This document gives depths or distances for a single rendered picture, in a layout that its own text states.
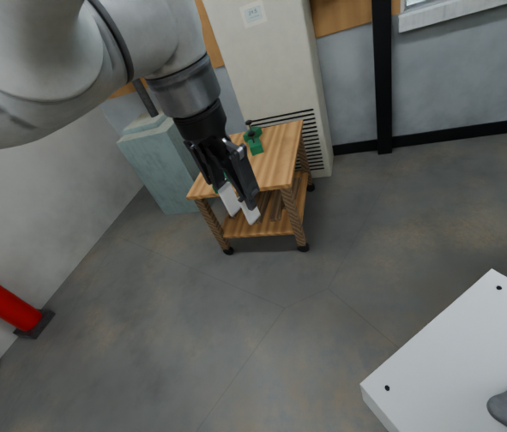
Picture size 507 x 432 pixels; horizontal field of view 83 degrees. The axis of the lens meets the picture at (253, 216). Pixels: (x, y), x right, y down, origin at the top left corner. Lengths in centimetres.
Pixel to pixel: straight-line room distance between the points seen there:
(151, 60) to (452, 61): 203
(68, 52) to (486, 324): 71
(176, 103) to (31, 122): 17
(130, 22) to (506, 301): 73
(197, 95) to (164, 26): 8
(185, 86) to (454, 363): 61
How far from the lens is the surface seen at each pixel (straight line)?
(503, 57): 234
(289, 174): 139
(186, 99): 40
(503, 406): 63
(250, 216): 54
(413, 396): 62
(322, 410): 134
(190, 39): 40
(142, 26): 36
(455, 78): 230
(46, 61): 28
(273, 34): 187
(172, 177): 223
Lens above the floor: 129
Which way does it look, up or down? 38 degrees down
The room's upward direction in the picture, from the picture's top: 23 degrees counter-clockwise
